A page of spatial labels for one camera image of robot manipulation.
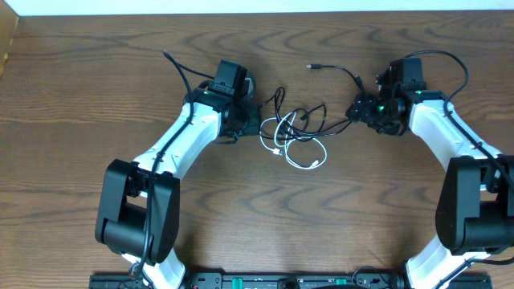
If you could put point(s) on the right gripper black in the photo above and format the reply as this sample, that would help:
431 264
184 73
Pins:
362 110

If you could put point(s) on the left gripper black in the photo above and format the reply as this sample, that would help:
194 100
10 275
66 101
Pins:
254 128

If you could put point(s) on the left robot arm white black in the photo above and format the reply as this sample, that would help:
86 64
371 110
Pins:
139 211

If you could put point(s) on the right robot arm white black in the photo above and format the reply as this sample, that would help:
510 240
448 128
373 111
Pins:
474 215

